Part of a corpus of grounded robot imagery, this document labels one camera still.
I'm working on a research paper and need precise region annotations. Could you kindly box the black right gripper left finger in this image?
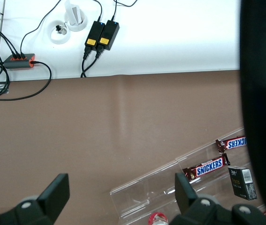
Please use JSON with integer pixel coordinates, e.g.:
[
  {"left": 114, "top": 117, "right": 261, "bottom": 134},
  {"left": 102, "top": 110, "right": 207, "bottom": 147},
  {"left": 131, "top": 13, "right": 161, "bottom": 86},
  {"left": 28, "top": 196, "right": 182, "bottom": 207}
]
[{"left": 0, "top": 173, "right": 70, "bottom": 225}]

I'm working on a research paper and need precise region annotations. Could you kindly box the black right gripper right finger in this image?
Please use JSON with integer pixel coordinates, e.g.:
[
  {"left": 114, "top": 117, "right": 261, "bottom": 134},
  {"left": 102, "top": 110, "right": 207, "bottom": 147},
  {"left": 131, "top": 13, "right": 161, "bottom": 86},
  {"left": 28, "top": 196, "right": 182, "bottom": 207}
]
[{"left": 169, "top": 172, "right": 266, "bottom": 225}]

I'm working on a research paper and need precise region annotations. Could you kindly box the Snickers chocolate bar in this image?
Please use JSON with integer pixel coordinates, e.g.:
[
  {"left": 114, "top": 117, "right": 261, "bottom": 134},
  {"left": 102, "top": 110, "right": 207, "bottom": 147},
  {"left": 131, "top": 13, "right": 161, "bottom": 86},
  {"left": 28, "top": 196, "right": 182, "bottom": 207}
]
[
  {"left": 215, "top": 135, "right": 248, "bottom": 152},
  {"left": 182, "top": 153, "right": 231, "bottom": 184}
]

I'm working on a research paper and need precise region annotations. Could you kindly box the clear acrylic display stand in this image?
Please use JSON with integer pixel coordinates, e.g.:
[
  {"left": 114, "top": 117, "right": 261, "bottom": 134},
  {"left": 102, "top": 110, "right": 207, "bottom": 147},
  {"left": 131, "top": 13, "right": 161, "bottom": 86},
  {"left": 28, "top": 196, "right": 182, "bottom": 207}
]
[{"left": 109, "top": 126, "right": 266, "bottom": 225}]

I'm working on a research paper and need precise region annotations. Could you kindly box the red white bottle cap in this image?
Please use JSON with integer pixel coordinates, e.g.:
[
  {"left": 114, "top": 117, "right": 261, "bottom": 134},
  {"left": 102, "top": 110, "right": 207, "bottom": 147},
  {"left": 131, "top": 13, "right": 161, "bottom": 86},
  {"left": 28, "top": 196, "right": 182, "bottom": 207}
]
[{"left": 148, "top": 211, "right": 170, "bottom": 225}]

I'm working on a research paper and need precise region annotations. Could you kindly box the small black barcode box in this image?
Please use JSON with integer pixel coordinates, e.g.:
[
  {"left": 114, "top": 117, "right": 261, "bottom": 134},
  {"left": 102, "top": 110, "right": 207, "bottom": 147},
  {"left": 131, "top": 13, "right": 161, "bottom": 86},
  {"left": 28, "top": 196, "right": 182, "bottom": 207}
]
[{"left": 227, "top": 165, "right": 258, "bottom": 201}]

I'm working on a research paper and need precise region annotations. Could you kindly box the brown table mat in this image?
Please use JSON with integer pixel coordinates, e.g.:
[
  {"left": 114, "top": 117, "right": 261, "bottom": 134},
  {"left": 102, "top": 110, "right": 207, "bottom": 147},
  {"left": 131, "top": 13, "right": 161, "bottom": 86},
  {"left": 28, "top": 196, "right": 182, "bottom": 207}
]
[{"left": 0, "top": 69, "right": 248, "bottom": 225}]

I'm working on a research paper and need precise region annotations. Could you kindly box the grey orange USB hub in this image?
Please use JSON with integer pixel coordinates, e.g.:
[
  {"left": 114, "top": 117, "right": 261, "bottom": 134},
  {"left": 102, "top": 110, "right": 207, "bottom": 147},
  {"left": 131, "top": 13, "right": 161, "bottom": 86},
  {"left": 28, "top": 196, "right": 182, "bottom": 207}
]
[{"left": 3, "top": 52, "right": 36, "bottom": 69}]

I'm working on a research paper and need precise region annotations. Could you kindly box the black power adapter yellow label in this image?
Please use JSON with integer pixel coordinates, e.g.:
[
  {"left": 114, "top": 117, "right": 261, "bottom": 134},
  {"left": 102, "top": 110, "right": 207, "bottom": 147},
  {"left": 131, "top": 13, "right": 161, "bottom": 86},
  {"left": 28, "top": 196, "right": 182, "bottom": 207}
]
[
  {"left": 97, "top": 20, "right": 121, "bottom": 51},
  {"left": 84, "top": 20, "right": 106, "bottom": 49}
]

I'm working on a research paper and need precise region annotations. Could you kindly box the small black metal clip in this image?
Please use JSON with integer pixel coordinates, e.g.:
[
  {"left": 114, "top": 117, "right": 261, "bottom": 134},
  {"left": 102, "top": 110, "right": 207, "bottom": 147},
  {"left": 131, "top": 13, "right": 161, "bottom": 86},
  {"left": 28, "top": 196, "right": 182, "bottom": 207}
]
[{"left": 55, "top": 24, "right": 68, "bottom": 36}]

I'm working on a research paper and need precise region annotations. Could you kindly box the black hub main cable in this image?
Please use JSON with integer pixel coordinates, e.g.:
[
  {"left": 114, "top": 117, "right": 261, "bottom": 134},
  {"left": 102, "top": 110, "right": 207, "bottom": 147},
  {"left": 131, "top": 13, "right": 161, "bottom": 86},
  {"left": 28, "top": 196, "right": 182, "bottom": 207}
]
[{"left": 0, "top": 60, "right": 53, "bottom": 101}]

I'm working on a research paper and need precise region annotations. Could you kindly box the thick black camera cable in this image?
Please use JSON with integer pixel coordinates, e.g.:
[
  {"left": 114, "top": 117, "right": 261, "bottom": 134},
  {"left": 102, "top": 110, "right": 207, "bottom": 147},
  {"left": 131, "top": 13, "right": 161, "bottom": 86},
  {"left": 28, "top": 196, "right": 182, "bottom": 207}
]
[{"left": 239, "top": 0, "right": 266, "bottom": 225}]

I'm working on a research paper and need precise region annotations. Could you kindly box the black adapter mains cable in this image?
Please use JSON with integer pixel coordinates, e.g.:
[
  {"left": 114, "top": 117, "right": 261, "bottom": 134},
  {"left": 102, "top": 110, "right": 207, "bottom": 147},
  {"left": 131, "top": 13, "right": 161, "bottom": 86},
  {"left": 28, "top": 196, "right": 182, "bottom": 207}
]
[
  {"left": 81, "top": 48, "right": 104, "bottom": 78},
  {"left": 80, "top": 46, "right": 91, "bottom": 78}
]

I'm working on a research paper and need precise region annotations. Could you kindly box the black USB cables bundle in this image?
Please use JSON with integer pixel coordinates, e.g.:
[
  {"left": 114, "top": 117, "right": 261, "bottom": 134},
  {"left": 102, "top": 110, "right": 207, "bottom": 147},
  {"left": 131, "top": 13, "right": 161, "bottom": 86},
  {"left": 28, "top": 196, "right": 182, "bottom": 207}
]
[{"left": 0, "top": 31, "right": 27, "bottom": 60}]

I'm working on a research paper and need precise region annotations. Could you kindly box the flat white tape ring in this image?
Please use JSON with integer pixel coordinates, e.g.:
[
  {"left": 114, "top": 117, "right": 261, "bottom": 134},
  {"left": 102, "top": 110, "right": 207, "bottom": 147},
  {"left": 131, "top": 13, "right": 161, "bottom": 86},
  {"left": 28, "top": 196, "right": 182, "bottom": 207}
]
[{"left": 47, "top": 20, "right": 72, "bottom": 45}]

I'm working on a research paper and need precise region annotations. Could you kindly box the long thin black cable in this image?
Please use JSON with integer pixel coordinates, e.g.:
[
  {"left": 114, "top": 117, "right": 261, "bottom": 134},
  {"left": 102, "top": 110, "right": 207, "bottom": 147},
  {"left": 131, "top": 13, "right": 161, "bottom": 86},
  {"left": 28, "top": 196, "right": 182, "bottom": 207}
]
[{"left": 19, "top": 0, "right": 62, "bottom": 55}]

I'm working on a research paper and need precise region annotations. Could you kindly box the thin black adapter output cable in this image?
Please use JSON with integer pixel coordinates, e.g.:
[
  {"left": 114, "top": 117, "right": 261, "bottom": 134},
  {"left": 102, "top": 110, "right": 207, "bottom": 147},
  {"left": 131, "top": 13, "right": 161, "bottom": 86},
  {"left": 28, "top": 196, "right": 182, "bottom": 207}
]
[
  {"left": 111, "top": 0, "right": 138, "bottom": 21},
  {"left": 96, "top": 0, "right": 103, "bottom": 22}
]

